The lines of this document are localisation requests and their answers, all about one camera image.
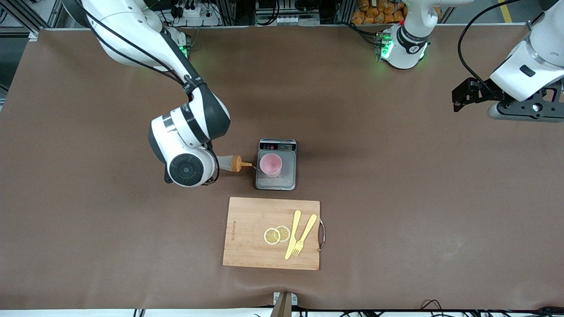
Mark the translucent sauce bottle orange cap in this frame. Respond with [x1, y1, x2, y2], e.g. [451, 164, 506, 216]
[215, 155, 255, 173]

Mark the pink plastic cup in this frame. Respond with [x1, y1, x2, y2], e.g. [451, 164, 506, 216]
[259, 153, 282, 178]

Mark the grey digital kitchen scale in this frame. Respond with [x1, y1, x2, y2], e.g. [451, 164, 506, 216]
[255, 139, 297, 191]

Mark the brown table cover mat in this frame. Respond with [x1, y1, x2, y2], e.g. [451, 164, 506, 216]
[0, 24, 564, 311]

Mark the yellow plastic knife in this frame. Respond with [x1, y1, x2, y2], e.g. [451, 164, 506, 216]
[285, 210, 302, 260]

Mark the yellow plastic fork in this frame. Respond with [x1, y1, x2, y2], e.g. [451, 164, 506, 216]
[292, 214, 318, 257]

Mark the orange snack packet pile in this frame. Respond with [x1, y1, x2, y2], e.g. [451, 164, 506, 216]
[351, 0, 408, 25]

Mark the white power strip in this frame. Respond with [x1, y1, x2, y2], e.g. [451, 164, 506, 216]
[163, 0, 221, 27]

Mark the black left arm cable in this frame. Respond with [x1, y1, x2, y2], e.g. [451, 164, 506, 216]
[457, 0, 525, 88]

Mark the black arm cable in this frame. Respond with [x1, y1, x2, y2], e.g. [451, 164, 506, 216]
[84, 9, 208, 88]
[457, 0, 525, 88]

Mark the wooden cutting board metal handle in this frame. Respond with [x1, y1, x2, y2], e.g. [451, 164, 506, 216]
[223, 197, 327, 271]

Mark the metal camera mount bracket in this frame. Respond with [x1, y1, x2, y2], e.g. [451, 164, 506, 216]
[273, 291, 298, 317]

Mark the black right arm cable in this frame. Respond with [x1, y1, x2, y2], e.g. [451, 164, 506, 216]
[84, 9, 208, 88]

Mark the aluminium frame profile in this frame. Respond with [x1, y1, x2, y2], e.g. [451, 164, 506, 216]
[0, 0, 67, 41]

